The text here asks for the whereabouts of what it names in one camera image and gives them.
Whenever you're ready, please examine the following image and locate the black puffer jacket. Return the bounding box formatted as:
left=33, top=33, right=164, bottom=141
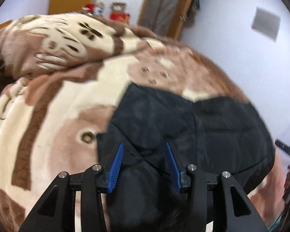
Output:
left=97, top=84, right=275, bottom=231

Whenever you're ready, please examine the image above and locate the brown cartoon fleece blanket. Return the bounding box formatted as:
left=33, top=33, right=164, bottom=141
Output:
left=0, top=13, right=284, bottom=231

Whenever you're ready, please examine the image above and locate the hanging bag on door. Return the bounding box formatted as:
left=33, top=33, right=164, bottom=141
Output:
left=182, top=0, right=200, bottom=27

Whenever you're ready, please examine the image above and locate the red gift box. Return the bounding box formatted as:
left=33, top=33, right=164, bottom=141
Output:
left=109, top=13, right=131, bottom=25

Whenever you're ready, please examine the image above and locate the brown cardboard box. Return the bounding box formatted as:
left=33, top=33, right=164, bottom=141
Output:
left=110, top=2, right=127, bottom=14

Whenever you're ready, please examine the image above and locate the santa hat plush toy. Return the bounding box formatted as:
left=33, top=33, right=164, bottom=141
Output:
left=82, top=4, right=95, bottom=14

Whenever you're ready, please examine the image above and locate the grey wall panel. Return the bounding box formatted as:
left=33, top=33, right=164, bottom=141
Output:
left=251, top=7, right=281, bottom=41

